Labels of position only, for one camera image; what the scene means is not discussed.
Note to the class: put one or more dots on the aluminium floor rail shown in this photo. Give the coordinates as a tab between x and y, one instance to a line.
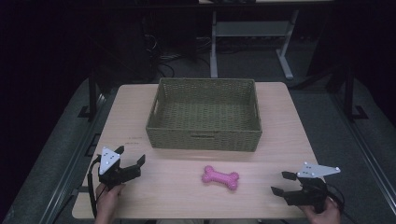
73	161
364	149

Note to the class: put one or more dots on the person's left hand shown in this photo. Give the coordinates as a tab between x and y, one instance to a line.
106	200

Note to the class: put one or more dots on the green woven basket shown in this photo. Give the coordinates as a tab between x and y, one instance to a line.
204	116

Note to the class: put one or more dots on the black metal stand post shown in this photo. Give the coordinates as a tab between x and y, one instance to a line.
92	93
350	93

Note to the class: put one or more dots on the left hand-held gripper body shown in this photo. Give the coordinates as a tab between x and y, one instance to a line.
107	162

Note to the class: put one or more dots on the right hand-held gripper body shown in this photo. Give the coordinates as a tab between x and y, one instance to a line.
311	194

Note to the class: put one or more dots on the pink bone-shaped dog toy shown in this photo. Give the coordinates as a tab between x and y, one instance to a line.
220	178

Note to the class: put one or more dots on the white metal desk frame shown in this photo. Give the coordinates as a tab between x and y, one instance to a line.
252	29

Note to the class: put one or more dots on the person's right hand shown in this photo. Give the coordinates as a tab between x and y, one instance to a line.
325	217

